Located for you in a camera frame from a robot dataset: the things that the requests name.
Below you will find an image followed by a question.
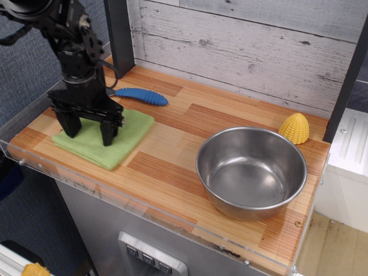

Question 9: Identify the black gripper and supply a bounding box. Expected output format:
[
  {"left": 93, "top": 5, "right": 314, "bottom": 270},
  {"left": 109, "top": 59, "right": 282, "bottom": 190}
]
[{"left": 48, "top": 79, "right": 125, "bottom": 146}]

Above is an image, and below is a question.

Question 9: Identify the green towel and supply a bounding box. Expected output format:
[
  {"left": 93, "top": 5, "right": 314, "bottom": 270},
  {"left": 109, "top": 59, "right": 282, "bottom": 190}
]
[{"left": 52, "top": 109, "right": 155, "bottom": 170}]

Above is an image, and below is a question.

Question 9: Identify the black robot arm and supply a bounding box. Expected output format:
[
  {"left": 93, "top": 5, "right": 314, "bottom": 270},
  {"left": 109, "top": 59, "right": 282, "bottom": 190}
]
[{"left": 1, "top": 1, "right": 125, "bottom": 146}]

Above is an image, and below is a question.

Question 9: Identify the grey toy cabinet front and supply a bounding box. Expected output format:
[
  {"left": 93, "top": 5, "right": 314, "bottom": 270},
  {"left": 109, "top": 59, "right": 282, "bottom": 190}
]
[{"left": 57, "top": 181, "right": 294, "bottom": 275}]

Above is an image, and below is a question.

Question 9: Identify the silver button panel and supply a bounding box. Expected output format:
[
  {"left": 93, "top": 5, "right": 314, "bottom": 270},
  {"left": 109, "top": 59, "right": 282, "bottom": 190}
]
[{"left": 118, "top": 231, "right": 189, "bottom": 275}]

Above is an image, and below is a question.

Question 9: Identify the yellow object bottom left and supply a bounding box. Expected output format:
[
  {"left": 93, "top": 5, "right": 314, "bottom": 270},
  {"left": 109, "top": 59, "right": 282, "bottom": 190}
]
[{"left": 21, "top": 263, "right": 51, "bottom": 276}]

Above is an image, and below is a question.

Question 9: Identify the stainless steel bowl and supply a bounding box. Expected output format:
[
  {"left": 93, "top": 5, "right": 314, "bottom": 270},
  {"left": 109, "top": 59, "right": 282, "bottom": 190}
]
[{"left": 195, "top": 126, "right": 308, "bottom": 221}]

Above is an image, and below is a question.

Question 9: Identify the yellow toy corn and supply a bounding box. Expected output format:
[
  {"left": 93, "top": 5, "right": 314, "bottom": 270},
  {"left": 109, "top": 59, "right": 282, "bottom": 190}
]
[{"left": 278, "top": 113, "right": 309, "bottom": 144}]

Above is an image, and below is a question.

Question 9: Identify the blue handled metal spoon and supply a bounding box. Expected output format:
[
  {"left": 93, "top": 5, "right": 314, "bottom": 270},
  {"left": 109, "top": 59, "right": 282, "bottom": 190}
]
[{"left": 107, "top": 88, "right": 168, "bottom": 106}]

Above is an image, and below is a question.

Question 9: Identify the white aluminium rail block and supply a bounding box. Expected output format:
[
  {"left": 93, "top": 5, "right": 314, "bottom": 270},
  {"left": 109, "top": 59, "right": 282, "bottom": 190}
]
[{"left": 314, "top": 108, "right": 367, "bottom": 232}]

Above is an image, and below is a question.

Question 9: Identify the black right post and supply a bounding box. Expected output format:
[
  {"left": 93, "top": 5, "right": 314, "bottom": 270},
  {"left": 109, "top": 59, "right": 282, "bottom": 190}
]
[{"left": 323, "top": 18, "right": 367, "bottom": 143}]

